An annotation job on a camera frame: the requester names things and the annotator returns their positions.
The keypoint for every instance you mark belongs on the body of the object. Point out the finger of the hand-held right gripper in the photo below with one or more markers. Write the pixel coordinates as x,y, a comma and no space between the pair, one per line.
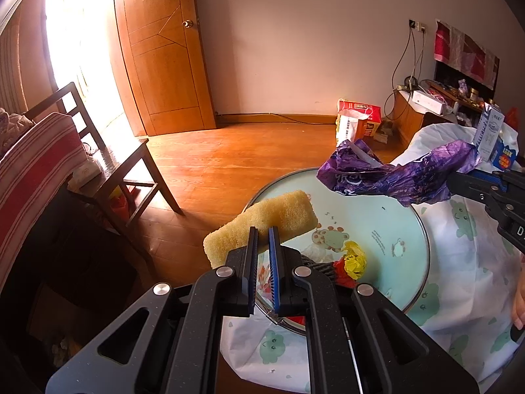
480,199
471,180

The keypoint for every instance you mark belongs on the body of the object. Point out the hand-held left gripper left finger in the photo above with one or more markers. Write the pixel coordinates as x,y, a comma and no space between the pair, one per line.
250,271

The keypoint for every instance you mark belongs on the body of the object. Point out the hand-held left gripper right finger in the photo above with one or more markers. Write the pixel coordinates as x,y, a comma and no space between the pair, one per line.
275,271

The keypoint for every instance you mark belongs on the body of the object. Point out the pink white plastic bag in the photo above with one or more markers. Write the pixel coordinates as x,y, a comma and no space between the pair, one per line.
313,253

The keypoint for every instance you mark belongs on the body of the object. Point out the yellow sponge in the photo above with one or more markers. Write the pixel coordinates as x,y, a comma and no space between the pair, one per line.
266,213

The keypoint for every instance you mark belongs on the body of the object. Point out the red plastic bag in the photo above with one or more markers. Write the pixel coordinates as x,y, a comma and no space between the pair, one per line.
511,117
342,275

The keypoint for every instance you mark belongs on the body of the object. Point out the yellow wrapper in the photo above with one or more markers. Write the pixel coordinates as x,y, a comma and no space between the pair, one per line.
354,256

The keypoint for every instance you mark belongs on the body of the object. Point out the purple wrapper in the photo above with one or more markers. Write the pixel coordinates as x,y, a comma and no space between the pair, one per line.
389,180

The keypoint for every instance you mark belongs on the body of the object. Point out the green cartoon-print bin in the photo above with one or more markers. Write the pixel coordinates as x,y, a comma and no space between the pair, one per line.
369,221

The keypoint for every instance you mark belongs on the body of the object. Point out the person's right hand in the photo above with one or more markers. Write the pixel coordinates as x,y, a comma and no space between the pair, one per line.
519,310

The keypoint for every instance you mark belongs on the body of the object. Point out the blue gable-top carton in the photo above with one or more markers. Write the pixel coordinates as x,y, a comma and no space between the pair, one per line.
506,152

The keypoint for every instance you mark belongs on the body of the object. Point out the white milk carton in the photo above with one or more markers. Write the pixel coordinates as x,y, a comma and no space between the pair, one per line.
490,131

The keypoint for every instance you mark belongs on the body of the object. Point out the white cloud-print tablecloth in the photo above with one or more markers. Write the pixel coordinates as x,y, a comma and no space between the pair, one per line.
463,275

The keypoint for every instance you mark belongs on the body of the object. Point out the dark wooden television cabinet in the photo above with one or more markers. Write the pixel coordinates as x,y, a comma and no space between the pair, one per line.
459,111

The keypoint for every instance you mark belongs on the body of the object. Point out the red hanging plastic bag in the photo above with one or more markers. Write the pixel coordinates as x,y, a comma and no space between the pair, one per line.
511,117

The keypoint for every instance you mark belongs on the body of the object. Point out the small brown side cabinet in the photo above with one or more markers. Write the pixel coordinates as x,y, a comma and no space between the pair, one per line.
406,123

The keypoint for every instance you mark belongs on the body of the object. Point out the white flat box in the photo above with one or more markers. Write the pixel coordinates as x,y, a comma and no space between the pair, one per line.
428,102

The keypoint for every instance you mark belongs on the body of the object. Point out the black television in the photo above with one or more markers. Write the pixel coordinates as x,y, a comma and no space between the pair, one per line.
445,74

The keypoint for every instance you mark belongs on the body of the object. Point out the red and white paper bag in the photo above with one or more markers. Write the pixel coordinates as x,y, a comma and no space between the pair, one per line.
367,113

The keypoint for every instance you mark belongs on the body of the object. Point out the red lace cloth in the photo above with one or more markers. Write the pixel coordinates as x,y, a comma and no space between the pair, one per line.
463,49

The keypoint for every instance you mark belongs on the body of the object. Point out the dark wooden chair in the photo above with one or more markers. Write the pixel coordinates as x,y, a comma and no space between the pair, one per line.
123,164

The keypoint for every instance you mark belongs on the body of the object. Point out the white tissue pack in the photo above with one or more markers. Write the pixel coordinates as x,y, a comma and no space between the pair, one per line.
84,172

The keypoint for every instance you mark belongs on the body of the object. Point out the brown wooden door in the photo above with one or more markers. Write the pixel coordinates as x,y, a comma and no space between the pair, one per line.
164,49

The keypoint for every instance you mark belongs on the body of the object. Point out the red striped sofa cover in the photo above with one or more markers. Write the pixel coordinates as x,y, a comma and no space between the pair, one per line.
37,164

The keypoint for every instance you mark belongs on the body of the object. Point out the beige striped curtain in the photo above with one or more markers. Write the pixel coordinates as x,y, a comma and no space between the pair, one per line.
20,61

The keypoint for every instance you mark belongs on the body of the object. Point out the wall socket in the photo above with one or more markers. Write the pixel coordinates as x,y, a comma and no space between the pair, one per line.
417,25

